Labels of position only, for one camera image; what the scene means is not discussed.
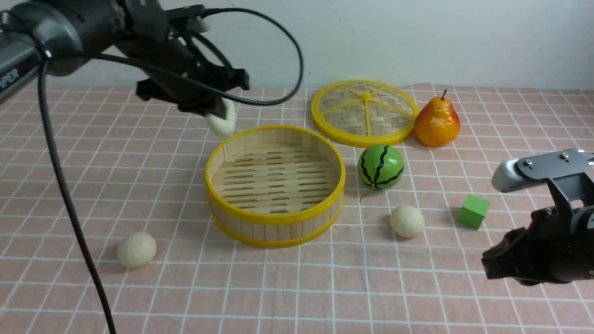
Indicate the pink grid tablecloth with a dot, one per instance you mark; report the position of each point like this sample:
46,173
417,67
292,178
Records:
139,167

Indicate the bamboo steamer tray yellow rim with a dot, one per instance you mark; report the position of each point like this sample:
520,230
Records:
275,186

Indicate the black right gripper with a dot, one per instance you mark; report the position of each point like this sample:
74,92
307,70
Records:
550,250

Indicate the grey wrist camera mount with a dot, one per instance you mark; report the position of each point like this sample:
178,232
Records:
566,174

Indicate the green cube block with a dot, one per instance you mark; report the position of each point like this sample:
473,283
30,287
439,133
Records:
473,211

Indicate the green toy watermelon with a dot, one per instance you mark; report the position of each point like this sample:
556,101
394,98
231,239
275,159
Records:
380,167

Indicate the cream steamed bun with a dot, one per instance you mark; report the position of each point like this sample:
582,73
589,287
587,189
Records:
222,124
137,250
407,221

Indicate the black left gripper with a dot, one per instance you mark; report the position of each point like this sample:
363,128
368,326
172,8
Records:
171,40

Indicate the bamboo steamer lid yellow rim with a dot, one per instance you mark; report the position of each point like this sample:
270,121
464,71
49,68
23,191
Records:
363,113

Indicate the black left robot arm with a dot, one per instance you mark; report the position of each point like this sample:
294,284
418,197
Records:
91,26

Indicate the orange toy pear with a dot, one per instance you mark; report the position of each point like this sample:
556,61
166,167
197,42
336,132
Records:
437,124

